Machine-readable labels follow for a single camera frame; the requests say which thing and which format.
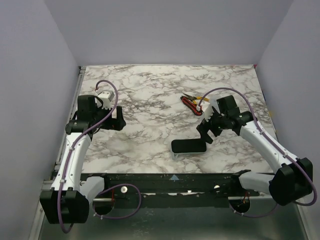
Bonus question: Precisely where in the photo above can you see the black umbrella sleeve case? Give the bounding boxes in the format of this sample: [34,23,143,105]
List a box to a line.
[170,138,207,160]

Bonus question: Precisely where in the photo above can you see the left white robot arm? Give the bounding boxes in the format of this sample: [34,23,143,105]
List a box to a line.
[39,91,126,225]

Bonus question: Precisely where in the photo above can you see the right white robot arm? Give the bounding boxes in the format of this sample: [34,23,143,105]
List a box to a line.
[196,95,314,206]

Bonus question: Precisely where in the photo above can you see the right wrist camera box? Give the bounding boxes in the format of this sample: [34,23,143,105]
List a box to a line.
[196,99,220,122]

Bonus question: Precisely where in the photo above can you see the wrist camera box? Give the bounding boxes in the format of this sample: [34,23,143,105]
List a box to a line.
[196,99,220,122]
[96,90,115,110]

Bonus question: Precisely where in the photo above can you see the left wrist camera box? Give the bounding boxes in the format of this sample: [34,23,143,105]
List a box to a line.
[96,90,115,110]

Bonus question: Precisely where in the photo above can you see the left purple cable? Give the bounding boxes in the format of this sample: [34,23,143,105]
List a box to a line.
[56,80,119,234]

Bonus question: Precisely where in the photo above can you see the red handled pliers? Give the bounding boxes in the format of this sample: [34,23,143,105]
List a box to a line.
[180,93,203,116]

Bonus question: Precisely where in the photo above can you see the yellow handled tool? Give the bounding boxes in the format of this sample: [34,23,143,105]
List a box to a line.
[190,96,209,104]

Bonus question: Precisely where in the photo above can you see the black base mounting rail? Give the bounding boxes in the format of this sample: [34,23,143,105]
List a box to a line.
[93,173,259,209]

